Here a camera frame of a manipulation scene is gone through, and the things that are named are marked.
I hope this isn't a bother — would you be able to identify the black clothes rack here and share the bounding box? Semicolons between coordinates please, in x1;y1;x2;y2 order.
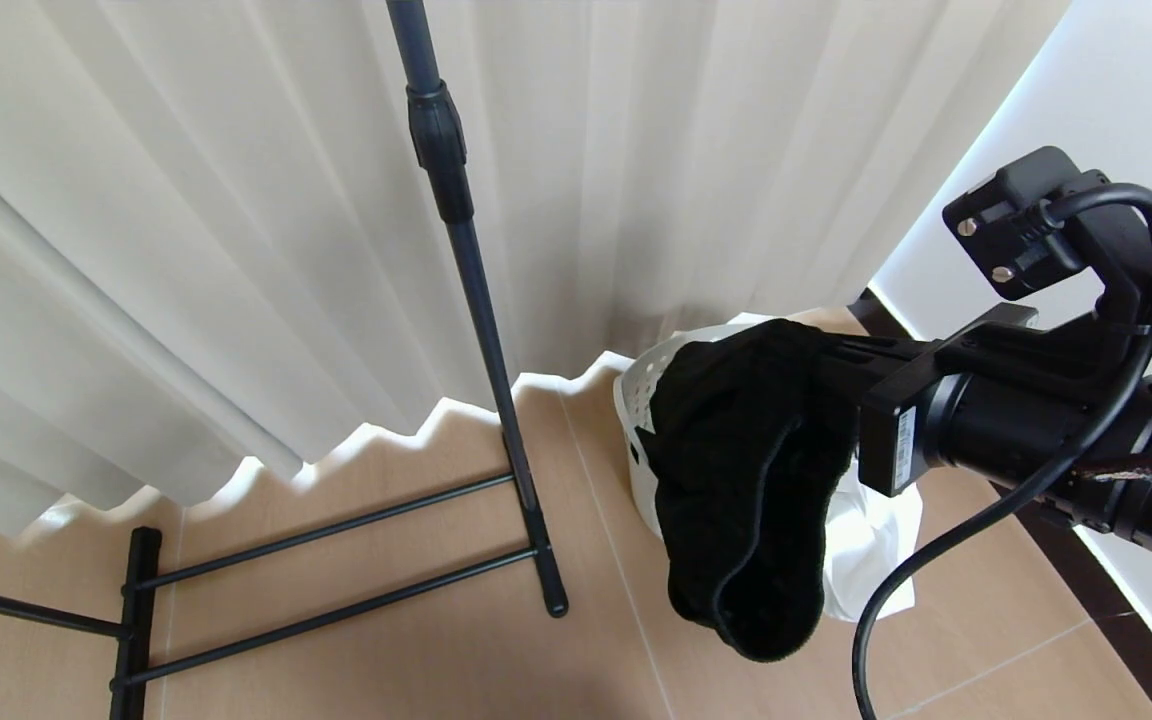
0;0;569;720

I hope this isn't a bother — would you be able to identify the white printed garment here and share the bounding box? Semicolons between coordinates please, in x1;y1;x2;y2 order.
821;470;924;623

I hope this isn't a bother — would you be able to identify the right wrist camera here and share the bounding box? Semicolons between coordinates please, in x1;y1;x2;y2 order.
936;147;1152;351

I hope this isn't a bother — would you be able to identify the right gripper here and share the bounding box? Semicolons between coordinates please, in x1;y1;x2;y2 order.
858;348;1152;581

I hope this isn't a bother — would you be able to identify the beige curtain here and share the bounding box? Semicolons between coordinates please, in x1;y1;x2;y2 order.
0;0;1072;531

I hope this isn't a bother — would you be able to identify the black cable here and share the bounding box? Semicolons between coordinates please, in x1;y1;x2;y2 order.
851;183;1152;720

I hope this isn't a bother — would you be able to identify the white laundry basket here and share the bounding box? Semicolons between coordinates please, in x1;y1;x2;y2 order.
613;322;787;541

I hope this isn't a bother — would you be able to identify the black garment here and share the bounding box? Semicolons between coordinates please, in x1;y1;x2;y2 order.
636;318;862;663

